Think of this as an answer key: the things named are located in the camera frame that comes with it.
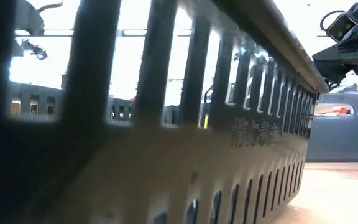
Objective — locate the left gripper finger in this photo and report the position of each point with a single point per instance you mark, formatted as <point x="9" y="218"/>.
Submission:
<point x="36" y="49"/>

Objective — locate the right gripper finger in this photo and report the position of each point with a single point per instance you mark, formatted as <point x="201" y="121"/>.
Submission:
<point x="350" y="53"/>
<point x="334" y="71"/>

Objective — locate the grey translucent plastic bin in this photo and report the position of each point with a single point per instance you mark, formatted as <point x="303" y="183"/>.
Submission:
<point x="337" y="140"/>

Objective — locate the small red orange object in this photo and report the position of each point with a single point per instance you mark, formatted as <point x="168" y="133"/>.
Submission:
<point x="337" y="110"/>

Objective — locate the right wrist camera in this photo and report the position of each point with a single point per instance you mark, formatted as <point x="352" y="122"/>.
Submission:
<point x="340" y="28"/>

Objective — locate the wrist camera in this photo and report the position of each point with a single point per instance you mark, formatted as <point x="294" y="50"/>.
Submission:
<point x="340" y="28"/>
<point x="30" y="18"/>

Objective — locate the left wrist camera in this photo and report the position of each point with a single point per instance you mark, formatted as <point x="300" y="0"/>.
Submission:
<point x="30" y="18"/>

